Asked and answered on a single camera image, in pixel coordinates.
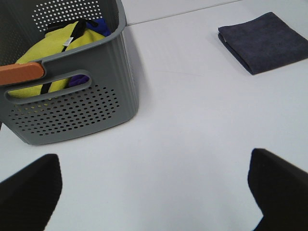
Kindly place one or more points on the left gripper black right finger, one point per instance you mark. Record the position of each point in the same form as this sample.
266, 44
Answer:
280, 190

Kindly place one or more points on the grey perforated plastic basket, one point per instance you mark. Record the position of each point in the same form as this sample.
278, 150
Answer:
107, 99

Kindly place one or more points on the dark grey towel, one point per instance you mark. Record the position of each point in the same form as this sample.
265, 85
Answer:
264, 43

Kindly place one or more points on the yellow towel with black trim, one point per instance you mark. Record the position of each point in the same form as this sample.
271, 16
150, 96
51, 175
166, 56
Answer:
59, 37

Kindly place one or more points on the orange basket handle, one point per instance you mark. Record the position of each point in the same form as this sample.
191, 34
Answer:
19, 73

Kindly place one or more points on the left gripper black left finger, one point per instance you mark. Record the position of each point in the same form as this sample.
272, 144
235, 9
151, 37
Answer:
29, 197

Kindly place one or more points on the blue towel in basket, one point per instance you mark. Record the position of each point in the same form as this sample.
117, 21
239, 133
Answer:
99, 26

